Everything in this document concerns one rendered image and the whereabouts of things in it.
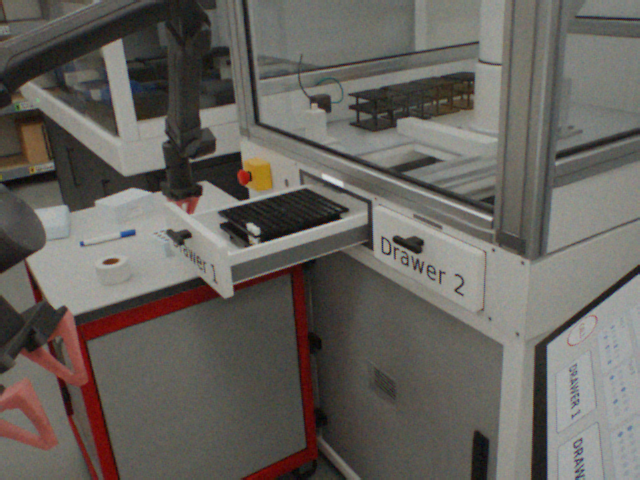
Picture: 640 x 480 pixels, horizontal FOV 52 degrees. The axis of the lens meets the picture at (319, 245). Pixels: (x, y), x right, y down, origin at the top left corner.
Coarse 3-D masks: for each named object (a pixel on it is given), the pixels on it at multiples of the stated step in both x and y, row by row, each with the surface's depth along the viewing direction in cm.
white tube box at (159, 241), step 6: (150, 234) 157; (156, 234) 157; (162, 234) 156; (150, 240) 157; (156, 240) 154; (162, 240) 153; (168, 240) 154; (150, 246) 158; (156, 246) 155; (162, 246) 152; (168, 246) 152; (162, 252) 154; (168, 252) 153; (174, 252) 154
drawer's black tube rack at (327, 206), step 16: (304, 192) 147; (240, 208) 140; (256, 208) 139; (272, 208) 139; (288, 208) 138; (304, 208) 137; (320, 208) 137; (336, 208) 136; (224, 224) 140; (256, 224) 131; (272, 224) 130; (288, 224) 130; (304, 224) 138; (320, 224) 136; (240, 240) 132
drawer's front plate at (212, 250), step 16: (176, 208) 134; (176, 224) 134; (192, 224) 125; (192, 240) 127; (208, 240) 119; (192, 256) 130; (208, 256) 121; (224, 256) 117; (208, 272) 124; (224, 272) 118; (224, 288) 119
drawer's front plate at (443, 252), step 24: (384, 216) 125; (384, 240) 128; (432, 240) 114; (456, 240) 111; (408, 264) 123; (432, 264) 116; (456, 264) 111; (480, 264) 106; (432, 288) 118; (480, 288) 108
